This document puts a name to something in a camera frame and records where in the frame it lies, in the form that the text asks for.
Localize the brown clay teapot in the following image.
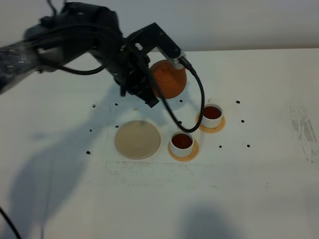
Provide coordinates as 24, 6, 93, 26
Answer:
150, 60, 187, 99

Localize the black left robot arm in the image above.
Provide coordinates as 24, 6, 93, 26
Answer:
0, 2, 158, 107

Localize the near white teacup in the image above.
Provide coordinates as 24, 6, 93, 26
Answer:
169, 130, 193, 149

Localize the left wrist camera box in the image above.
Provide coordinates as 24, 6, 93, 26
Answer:
127, 22, 189, 70

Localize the beige round teapot coaster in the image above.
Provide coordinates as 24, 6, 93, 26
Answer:
114, 120, 161, 160

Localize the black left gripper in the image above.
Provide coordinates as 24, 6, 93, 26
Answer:
113, 39, 159, 108

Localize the white teacup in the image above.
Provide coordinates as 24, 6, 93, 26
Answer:
203, 98, 223, 119
169, 130, 193, 149

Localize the far white teacup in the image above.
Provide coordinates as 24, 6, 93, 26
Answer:
203, 98, 223, 119

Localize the far orange cup coaster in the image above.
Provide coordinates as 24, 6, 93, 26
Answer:
199, 114, 226, 133

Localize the near orange cup coaster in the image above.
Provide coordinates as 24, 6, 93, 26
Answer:
167, 139, 199, 162

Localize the black braided left cable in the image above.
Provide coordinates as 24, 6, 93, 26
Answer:
37, 0, 206, 133

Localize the orange cup coaster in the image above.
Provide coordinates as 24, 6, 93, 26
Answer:
167, 139, 199, 162
199, 114, 226, 133

